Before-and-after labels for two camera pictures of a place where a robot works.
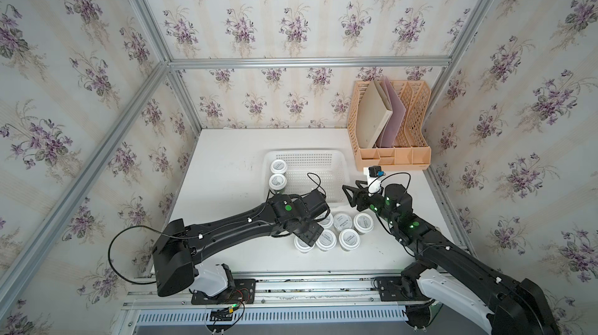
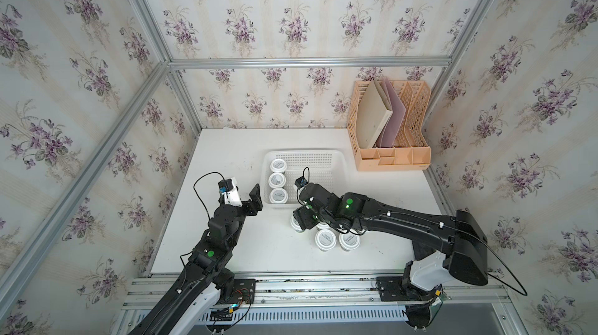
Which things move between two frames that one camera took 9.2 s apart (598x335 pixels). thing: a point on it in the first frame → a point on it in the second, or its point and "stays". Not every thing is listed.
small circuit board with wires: (221, 315) stays
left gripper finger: (309, 234) → (256, 197)
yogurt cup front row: (277, 181) stays
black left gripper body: (304, 222) → (238, 215)
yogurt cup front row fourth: (349, 240) stays
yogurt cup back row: (279, 166) stays
